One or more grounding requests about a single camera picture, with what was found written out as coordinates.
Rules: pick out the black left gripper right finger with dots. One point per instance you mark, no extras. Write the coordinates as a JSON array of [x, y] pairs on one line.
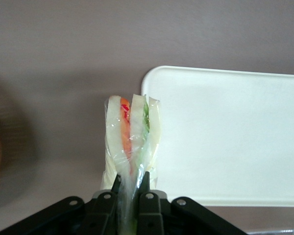
[[148, 210]]

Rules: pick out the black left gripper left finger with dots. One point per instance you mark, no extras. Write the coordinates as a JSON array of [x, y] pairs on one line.
[[105, 210]]

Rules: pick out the clear acrylic can holder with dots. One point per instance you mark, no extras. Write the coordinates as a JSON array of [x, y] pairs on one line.
[[279, 232]]

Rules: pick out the plastic sandwich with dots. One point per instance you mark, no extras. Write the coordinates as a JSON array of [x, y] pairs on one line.
[[137, 132]]

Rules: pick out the cream plastic tray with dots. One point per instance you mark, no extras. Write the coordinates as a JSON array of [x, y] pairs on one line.
[[223, 137]]

